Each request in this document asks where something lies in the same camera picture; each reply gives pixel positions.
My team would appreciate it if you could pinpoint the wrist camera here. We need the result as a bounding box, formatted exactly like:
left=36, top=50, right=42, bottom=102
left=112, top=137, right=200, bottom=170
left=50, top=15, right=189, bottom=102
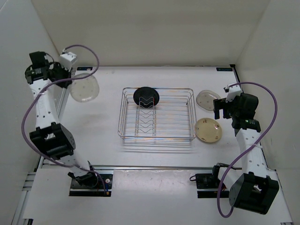
left=224, top=83, right=242, bottom=102
left=59, top=52, right=77, bottom=70

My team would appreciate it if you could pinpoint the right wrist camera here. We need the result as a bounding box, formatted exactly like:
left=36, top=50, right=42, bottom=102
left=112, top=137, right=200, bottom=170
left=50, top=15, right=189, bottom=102
left=224, top=83, right=242, bottom=102

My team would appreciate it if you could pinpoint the clear glass plate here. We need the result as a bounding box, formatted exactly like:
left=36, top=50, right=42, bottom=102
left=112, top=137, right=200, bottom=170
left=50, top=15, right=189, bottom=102
left=196, top=90, right=221, bottom=111
left=70, top=75, right=99, bottom=102

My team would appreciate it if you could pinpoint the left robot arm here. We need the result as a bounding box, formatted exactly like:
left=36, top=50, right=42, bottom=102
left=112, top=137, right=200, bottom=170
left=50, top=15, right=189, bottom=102
left=25, top=52, right=99, bottom=188

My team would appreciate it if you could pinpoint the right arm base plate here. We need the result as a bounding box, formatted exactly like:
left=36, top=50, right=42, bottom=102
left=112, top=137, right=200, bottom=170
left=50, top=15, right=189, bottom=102
left=189, top=173, right=220, bottom=199

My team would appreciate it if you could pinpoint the chrome wire dish rack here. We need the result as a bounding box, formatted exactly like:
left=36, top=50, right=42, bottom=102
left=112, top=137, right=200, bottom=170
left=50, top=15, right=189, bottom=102
left=118, top=87, right=196, bottom=141

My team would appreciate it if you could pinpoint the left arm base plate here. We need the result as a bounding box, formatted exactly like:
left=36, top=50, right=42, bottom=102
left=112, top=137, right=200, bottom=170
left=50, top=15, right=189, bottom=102
left=68, top=172, right=113, bottom=197

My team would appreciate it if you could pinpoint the beige ceramic plate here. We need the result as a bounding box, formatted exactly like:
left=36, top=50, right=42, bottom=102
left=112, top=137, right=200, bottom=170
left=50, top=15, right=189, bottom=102
left=195, top=118, right=223, bottom=143

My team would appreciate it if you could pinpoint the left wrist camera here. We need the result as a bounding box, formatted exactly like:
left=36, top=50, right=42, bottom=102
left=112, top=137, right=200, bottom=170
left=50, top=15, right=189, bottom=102
left=59, top=52, right=77, bottom=70

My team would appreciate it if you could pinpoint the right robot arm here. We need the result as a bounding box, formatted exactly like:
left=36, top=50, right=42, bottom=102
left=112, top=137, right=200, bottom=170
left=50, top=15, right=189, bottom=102
left=210, top=91, right=279, bottom=215

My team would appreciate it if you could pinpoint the black round plate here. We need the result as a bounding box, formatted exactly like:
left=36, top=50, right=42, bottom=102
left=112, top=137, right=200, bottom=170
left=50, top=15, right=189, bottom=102
left=133, top=87, right=160, bottom=109

